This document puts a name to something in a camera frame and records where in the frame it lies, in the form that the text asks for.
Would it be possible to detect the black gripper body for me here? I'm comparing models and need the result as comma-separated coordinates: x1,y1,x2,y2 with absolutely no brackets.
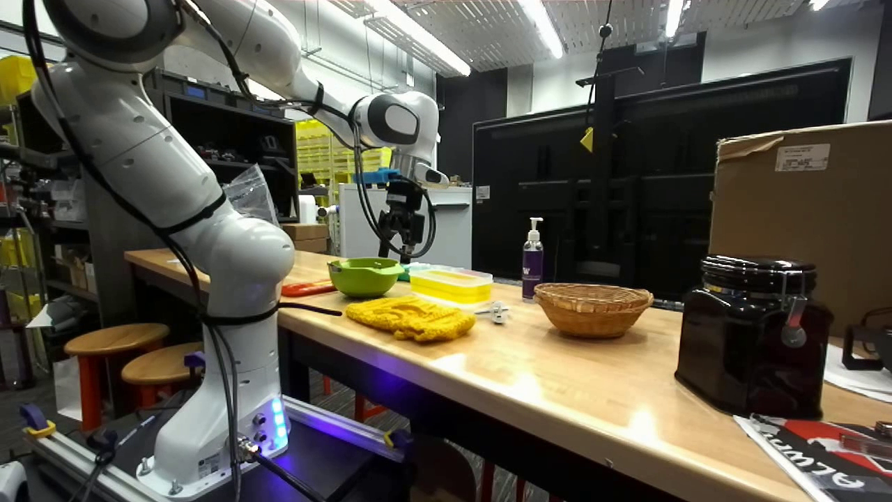
374,179,432,242

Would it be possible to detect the yellow knitted cloth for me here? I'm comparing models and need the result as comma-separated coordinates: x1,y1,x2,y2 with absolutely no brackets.
342,293,479,345

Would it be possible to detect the green plastic bowl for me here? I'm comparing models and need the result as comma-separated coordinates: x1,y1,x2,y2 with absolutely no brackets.
326,257,407,302

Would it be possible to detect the grey cabinet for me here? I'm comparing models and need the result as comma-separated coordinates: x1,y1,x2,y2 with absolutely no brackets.
338,180,475,274

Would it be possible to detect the small cardboard box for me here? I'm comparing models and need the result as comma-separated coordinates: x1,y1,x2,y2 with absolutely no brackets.
281,220,331,257

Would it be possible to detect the red rectangular lid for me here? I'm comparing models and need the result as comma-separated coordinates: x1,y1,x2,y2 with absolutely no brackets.
280,279,338,302

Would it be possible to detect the crumpled clear plastic piece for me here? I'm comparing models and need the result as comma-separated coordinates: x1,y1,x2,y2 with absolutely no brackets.
472,302,512,330

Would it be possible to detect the purple soap pump bottle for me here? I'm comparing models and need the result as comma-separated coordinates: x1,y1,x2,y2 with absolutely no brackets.
518,214,549,302

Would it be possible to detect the clear plastic bag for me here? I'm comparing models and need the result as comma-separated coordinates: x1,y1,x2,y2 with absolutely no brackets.
221,165,281,226

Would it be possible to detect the black shelf unit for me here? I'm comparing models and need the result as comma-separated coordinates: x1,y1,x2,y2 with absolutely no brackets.
150,72,301,226

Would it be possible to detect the woven wicker basket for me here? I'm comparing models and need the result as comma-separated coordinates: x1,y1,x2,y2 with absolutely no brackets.
533,279,655,341

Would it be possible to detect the black monitor stand pole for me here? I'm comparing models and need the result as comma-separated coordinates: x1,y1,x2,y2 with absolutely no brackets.
574,0,645,286

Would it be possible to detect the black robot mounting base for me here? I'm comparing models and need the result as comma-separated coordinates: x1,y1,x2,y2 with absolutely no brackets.
25,394,412,502

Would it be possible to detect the round wooden stool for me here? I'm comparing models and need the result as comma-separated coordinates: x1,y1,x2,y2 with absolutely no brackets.
61,320,174,434
121,341,206,412

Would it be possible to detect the black glass jar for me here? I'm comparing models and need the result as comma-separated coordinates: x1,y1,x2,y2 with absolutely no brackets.
674,253,837,420

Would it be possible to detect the yellow blue clamp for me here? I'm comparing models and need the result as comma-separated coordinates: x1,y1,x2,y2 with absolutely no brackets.
19,401,61,441

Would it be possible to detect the large cardboard box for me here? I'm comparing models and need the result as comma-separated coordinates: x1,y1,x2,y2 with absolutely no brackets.
709,120,892,337

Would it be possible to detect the red black magazine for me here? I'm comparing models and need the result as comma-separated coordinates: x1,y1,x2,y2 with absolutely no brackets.
733,412,892,502

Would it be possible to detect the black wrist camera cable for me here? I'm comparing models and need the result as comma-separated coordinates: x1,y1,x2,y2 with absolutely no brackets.
352,141,439,264

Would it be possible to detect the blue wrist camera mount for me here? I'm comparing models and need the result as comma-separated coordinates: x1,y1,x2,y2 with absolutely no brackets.
354,165,409,190

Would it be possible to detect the yellow storage bin wall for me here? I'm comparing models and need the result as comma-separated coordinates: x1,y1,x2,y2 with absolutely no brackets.
294,116,394,213

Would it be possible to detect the thin black table cable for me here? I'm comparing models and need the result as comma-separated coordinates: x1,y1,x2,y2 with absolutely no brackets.
276,302,345,320

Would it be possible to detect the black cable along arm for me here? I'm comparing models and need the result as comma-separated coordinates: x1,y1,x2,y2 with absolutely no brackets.
19,0,249,502

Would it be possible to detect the black strap object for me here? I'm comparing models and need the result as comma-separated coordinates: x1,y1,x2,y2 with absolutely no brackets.
839,303,892,373

